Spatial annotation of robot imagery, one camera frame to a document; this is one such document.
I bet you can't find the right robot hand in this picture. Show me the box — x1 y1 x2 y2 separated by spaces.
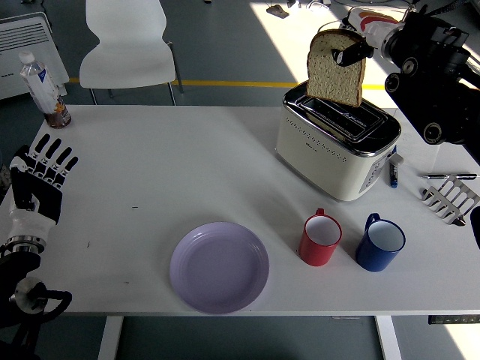
331 6 407 67

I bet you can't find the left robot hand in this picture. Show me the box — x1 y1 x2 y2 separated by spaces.
7 133 80 243

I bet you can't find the brown bread slice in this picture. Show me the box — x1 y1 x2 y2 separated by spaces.
305 28 367 108

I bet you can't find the purple plastic plate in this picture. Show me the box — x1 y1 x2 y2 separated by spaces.
169 221 270 315

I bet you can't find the speckled grey object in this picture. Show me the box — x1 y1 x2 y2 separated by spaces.
0 151 11 203

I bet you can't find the black wedge floor object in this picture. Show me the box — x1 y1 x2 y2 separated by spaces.
265 4 290 19

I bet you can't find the clear plastic drink bottle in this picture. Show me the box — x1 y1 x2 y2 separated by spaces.
18 51 72 130

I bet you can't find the white paper sheet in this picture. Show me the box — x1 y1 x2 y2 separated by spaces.
391 108 446 172

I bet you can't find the cream and chrome toaster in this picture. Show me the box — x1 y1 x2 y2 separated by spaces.
275 81 402 203

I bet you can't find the blue marker pen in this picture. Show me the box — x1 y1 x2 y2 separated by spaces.
388 145 399 188

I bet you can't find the white panel heater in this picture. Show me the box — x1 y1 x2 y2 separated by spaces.
0 12 71 101

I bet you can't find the black and silver pen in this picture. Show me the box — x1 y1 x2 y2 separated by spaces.
421 172 479 180

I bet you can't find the white plastic chair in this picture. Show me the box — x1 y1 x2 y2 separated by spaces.
78 0 185 107

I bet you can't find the silver metal toast rack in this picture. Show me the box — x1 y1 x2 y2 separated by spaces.
420 175 480 227

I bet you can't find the blue enamel mug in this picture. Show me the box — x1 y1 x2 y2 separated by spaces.
355 212 407 272

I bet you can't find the red enamel mug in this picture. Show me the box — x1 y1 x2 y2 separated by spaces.
298 208 343 268

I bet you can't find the black table control panel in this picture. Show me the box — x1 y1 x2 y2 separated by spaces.
427 314 480 325

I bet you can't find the black coiled floor cable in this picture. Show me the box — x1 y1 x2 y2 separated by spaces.
316 18 352 37

